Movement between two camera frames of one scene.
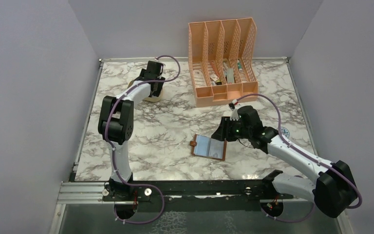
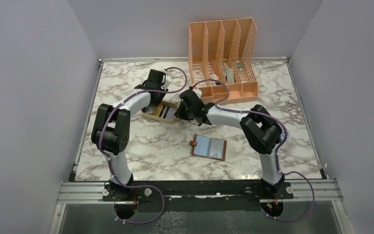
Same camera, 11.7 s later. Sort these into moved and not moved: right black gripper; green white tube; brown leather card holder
Moved: right black gripper
Not moved: brown leather card holder; green white tube
